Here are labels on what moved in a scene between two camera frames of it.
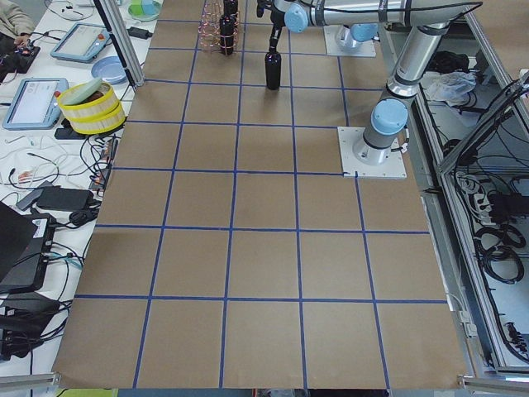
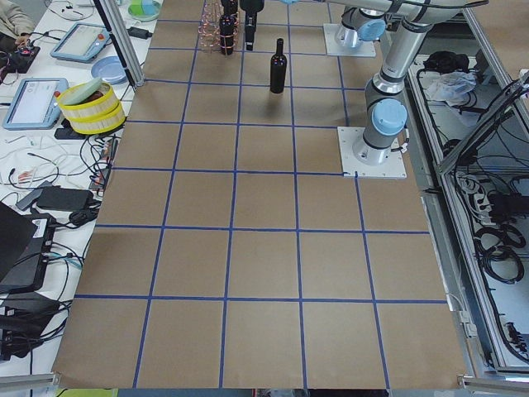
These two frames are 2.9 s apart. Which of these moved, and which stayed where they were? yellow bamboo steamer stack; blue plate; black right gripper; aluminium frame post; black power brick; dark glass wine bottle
Moved: dark glass wine bottle; black right gripper
Stayed: blue plate; yellow bamboo steamer stack; black power brick; aluminium frame post
